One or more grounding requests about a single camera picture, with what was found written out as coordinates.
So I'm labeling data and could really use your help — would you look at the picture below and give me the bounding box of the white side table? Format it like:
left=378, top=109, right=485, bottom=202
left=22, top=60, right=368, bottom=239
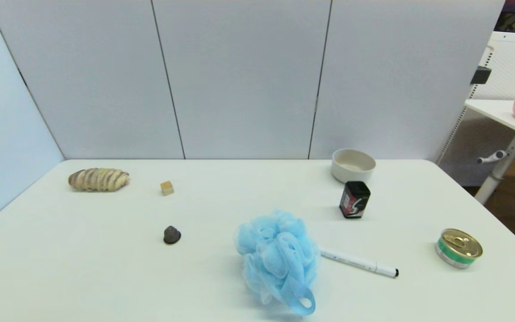
left=465, top=99, right=515, bottom=205

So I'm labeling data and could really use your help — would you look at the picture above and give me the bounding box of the striped bread loaf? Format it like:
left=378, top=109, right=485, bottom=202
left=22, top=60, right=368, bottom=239
left=68, top=168, right=130, bottom=192

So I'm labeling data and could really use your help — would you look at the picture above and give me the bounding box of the white table crank handle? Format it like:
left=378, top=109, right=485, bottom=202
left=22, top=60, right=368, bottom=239
left=477, top=150, right=508, bottom=165

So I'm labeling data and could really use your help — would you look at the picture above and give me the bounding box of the beige round bowl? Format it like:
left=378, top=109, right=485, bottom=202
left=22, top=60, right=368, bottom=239
left=331, top=148, right=377, bottom=184

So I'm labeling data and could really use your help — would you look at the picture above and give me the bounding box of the blue mesh bath loofah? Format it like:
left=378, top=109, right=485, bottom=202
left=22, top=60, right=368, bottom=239
left=235, top=209, right=321, bottom=316

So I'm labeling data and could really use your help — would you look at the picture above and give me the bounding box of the black box with red print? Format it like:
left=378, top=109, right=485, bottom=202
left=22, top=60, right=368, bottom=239
left=339, top=181, right=371, bottom=219

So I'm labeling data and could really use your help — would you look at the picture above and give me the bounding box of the green tin can gold lid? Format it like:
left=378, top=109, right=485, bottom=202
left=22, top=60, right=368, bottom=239
left=435, top=228, right=484, bottom=269

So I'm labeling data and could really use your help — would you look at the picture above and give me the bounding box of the white marker pen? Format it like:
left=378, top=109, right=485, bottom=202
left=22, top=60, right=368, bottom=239
left=319, top=247, right=400, bottom=279

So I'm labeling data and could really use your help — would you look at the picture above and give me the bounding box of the black clamp on panel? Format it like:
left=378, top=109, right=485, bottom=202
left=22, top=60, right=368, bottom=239
left=470, top=66, right=493, bottom=85

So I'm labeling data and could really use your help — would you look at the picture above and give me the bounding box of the white perforated panel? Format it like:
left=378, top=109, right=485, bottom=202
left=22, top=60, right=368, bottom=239
left=435, top=31, right=515, bottom=187

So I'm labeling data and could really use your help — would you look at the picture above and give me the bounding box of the small dark cone-shaped object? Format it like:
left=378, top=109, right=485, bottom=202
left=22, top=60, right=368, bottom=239
left=163, top=225, right=182, bottom=245

